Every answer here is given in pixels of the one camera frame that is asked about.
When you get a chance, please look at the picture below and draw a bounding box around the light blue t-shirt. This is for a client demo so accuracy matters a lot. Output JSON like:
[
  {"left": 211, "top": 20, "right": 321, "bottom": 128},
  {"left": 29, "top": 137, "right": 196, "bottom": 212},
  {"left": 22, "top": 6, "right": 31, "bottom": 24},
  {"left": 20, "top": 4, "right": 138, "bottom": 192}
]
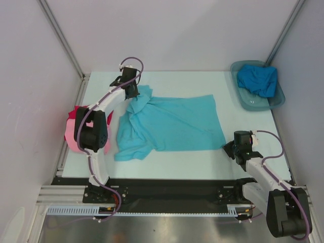
[{"left": 114, "top": 86, "right": 226, "bottom": 161}]

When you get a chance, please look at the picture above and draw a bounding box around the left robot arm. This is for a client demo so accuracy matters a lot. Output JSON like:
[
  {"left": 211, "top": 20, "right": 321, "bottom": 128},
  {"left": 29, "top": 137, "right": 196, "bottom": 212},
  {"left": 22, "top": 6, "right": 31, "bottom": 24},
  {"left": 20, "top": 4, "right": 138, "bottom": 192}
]
[{"left": 74, "top": 65, "right": 141, "bottom": 203}]

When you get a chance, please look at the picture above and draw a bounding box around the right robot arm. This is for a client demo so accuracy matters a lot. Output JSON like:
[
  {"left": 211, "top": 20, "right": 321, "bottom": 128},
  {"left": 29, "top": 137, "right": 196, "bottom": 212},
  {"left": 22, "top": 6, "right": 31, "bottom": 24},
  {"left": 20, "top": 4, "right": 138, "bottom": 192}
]
[{"left": 223, "top": 131, "right": 312, "bottom": 240}]

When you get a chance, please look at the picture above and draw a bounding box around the red folded t-shirt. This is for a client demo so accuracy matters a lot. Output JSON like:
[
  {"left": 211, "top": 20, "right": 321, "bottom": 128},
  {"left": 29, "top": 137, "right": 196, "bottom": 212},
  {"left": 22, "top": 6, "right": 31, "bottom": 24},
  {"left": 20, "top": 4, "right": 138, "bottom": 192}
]
[{"left": 67, "top": 106, "right": 113, "bottom": 125}]

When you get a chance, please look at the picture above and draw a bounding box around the dark blue crumpled t-shirt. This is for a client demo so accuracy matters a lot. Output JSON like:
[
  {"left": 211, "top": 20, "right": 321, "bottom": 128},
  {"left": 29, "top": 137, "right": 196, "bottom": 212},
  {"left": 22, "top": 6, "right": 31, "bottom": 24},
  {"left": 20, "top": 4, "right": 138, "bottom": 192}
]
[{"left": 237, "top": 64, "right": 278, "bottom": 98}]

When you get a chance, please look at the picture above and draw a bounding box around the pink folded t-shirt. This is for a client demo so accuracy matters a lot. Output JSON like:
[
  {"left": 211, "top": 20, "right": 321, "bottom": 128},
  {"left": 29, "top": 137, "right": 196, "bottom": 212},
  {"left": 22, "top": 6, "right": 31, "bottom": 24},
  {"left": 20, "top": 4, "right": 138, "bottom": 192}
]
[{"left": 64, "top": 117, "right": 111, "bottom": 155}]

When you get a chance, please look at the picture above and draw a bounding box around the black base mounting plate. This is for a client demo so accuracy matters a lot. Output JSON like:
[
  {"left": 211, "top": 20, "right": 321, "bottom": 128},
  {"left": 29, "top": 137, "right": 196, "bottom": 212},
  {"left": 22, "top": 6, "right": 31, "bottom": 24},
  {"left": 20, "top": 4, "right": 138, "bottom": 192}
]
[{"left": 51, "top": 177, "right": 254, "bottom": 215}]

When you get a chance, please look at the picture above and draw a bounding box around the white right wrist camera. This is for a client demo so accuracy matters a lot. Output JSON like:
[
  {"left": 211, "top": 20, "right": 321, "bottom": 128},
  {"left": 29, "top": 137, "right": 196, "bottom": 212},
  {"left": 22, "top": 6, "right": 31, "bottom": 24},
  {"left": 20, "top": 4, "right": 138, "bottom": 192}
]
[{"left": 250, "top": 130, "right": 259, "bottom": 147}]

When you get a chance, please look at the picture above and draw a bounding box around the aluminium frame rail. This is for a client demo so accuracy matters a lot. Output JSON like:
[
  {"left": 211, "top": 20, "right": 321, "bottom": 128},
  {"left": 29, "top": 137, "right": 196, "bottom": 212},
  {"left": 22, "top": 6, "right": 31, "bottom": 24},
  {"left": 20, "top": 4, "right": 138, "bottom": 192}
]
[{"left": 36, "top": 185, "right": 86, "bottom": 206}]

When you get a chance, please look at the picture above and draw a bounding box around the light blue cable duct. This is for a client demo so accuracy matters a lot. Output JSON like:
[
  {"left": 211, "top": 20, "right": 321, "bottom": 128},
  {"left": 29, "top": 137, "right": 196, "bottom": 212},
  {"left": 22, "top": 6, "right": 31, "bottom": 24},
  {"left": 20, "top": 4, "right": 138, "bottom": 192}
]
[{"left": 47, "top": 206, "right": 115, "bottom": 216}]

